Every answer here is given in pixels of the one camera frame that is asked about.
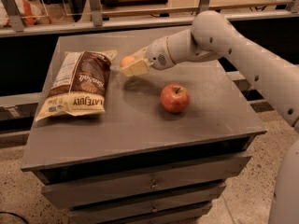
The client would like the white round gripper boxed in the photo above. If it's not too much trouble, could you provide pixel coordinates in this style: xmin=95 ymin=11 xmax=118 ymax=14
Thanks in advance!
xmin=121 ymin=36 xmax=175 ymax=77

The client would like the small orange fruit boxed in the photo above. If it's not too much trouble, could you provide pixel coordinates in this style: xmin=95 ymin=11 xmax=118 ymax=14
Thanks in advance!
xmin=120 ymin=56 xmax=135 ymax=67

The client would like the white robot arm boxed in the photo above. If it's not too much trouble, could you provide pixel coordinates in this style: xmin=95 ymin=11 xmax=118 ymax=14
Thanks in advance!
xmin=121 ymin=10 xmax=299 ymax=224

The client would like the brown chip bag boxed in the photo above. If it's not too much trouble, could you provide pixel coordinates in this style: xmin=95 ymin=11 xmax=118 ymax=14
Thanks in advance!
xmin=36 ymin=50 xmax=117 ymax=120

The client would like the orange white bag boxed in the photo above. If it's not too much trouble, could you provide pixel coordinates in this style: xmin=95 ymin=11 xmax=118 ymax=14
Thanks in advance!
xmin=0 ymin=0 xmax=51 ymax=28

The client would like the red apple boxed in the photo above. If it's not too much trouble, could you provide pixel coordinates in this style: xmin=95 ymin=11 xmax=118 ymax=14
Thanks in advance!
xmin=160 ymin=84 xmax=190 ymax=113

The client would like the grey drawer cabinet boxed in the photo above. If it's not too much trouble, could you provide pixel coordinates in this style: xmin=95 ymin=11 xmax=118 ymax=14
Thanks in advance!
xmin=21 ymin=25 xmax=268 ymax=224

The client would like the metal railing frame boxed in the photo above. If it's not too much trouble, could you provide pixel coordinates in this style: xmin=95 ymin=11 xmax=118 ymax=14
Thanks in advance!
xmin=0 ymin=0 xmax=298 ymax=37

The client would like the black floor cable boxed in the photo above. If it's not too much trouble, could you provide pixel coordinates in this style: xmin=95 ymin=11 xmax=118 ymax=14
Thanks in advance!
xmin=0 ymin=211 xmax=30 ymax=224

